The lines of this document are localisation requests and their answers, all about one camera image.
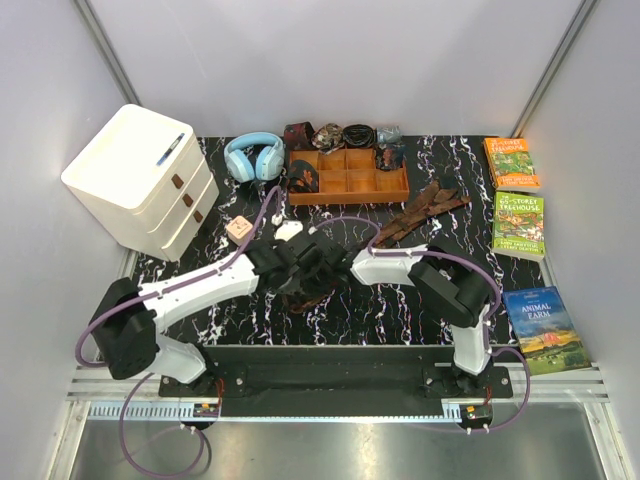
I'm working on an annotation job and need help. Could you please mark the brown patterned rolled tie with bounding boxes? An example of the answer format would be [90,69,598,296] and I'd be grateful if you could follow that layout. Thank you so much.
[311,123,345,155]

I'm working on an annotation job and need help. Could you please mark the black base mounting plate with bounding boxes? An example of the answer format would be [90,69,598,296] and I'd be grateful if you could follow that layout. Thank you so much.
[159,346,504,398]

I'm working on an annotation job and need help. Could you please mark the orange compartment tray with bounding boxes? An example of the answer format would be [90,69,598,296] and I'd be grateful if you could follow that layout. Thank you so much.
[287,149,410,206]

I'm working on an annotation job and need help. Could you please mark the dark red rolled tie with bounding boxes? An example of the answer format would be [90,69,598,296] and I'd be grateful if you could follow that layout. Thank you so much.
[283,121,316,151]

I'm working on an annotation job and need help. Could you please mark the orange treehouse book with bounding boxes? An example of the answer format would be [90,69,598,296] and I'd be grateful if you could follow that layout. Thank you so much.
[483,137,541,193]

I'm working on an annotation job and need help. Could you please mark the black marble pattern mat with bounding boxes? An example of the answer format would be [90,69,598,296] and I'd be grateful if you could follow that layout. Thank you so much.
[129,135,544,346]

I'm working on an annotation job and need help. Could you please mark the blue Animal Farm book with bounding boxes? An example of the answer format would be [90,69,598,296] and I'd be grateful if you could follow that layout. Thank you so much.
[503,286,592,376]

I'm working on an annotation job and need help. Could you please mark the aluminium front rail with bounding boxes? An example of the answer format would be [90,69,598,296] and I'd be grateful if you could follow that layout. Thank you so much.
[69,365,609,424]

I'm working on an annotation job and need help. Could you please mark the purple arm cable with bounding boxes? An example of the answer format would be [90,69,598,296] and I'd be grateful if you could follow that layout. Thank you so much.
[307,216,532,435]
[74,185,284,477]

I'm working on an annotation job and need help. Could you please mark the brown floral long tie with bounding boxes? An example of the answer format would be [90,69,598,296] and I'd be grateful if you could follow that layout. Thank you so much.
[283,178,471,313]

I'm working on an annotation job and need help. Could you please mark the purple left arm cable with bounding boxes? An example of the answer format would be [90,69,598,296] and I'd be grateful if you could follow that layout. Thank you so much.
[74,185,284,477]

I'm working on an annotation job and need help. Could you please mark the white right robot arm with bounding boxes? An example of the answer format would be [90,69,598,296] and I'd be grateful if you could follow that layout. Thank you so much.
[313,231,501,397]

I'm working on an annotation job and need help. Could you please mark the white three-drawer cabinet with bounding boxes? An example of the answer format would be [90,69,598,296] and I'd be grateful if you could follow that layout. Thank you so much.
[61,104,219,262]

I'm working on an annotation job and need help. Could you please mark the pink cube power adapter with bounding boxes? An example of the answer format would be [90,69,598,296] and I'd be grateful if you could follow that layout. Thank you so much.
[225,215,253,245]

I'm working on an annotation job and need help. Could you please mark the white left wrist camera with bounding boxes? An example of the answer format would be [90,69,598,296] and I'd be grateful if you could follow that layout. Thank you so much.
[271,214,304,241]

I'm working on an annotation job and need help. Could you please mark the black orange-leaf rolled tie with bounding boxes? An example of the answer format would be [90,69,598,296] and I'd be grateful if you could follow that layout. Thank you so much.
[287,159,319,193]

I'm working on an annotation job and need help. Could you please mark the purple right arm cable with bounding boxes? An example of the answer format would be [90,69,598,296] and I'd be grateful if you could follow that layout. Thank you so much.
[307,216,532,435]

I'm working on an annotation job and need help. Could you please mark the green treehouse book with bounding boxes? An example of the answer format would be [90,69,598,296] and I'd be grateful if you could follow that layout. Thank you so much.
[492,191,546,262]

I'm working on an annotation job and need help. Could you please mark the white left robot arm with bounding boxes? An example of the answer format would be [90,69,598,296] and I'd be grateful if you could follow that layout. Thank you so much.
[91,232,344,396]

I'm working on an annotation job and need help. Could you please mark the grey blue rolled tie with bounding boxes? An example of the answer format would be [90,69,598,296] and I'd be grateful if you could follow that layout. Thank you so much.
[376,125,402,145]

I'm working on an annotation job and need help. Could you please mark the light blue headphones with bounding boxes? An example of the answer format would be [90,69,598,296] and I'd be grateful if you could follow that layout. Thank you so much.
[224,132,285,183]

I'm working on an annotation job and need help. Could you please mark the blue pen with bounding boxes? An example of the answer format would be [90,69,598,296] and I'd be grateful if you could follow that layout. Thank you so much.
[156,132,185,166]

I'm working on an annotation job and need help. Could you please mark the dark floral rolled tie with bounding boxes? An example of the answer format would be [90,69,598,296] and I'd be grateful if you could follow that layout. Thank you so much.
[375,142,406,171]

